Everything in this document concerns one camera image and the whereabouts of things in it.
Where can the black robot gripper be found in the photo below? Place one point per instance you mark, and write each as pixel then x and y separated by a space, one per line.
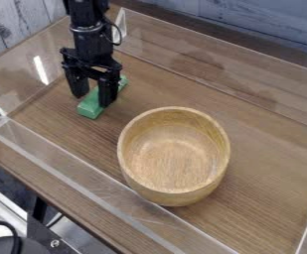
pixel 90 27

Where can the green rectangular block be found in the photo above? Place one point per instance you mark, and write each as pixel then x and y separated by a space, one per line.
pixel 87 106

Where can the brown wooden bowl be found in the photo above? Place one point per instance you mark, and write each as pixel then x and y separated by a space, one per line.
pixel 173 152

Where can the clear acrylic corner bracket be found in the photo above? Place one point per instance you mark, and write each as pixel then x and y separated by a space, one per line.
pixel 118 28

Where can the clear acrylic tray wall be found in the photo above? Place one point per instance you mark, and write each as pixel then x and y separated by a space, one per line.
pixel 136 226

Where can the black metal table bracket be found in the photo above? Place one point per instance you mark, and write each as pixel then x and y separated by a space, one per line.
pixel 43 241

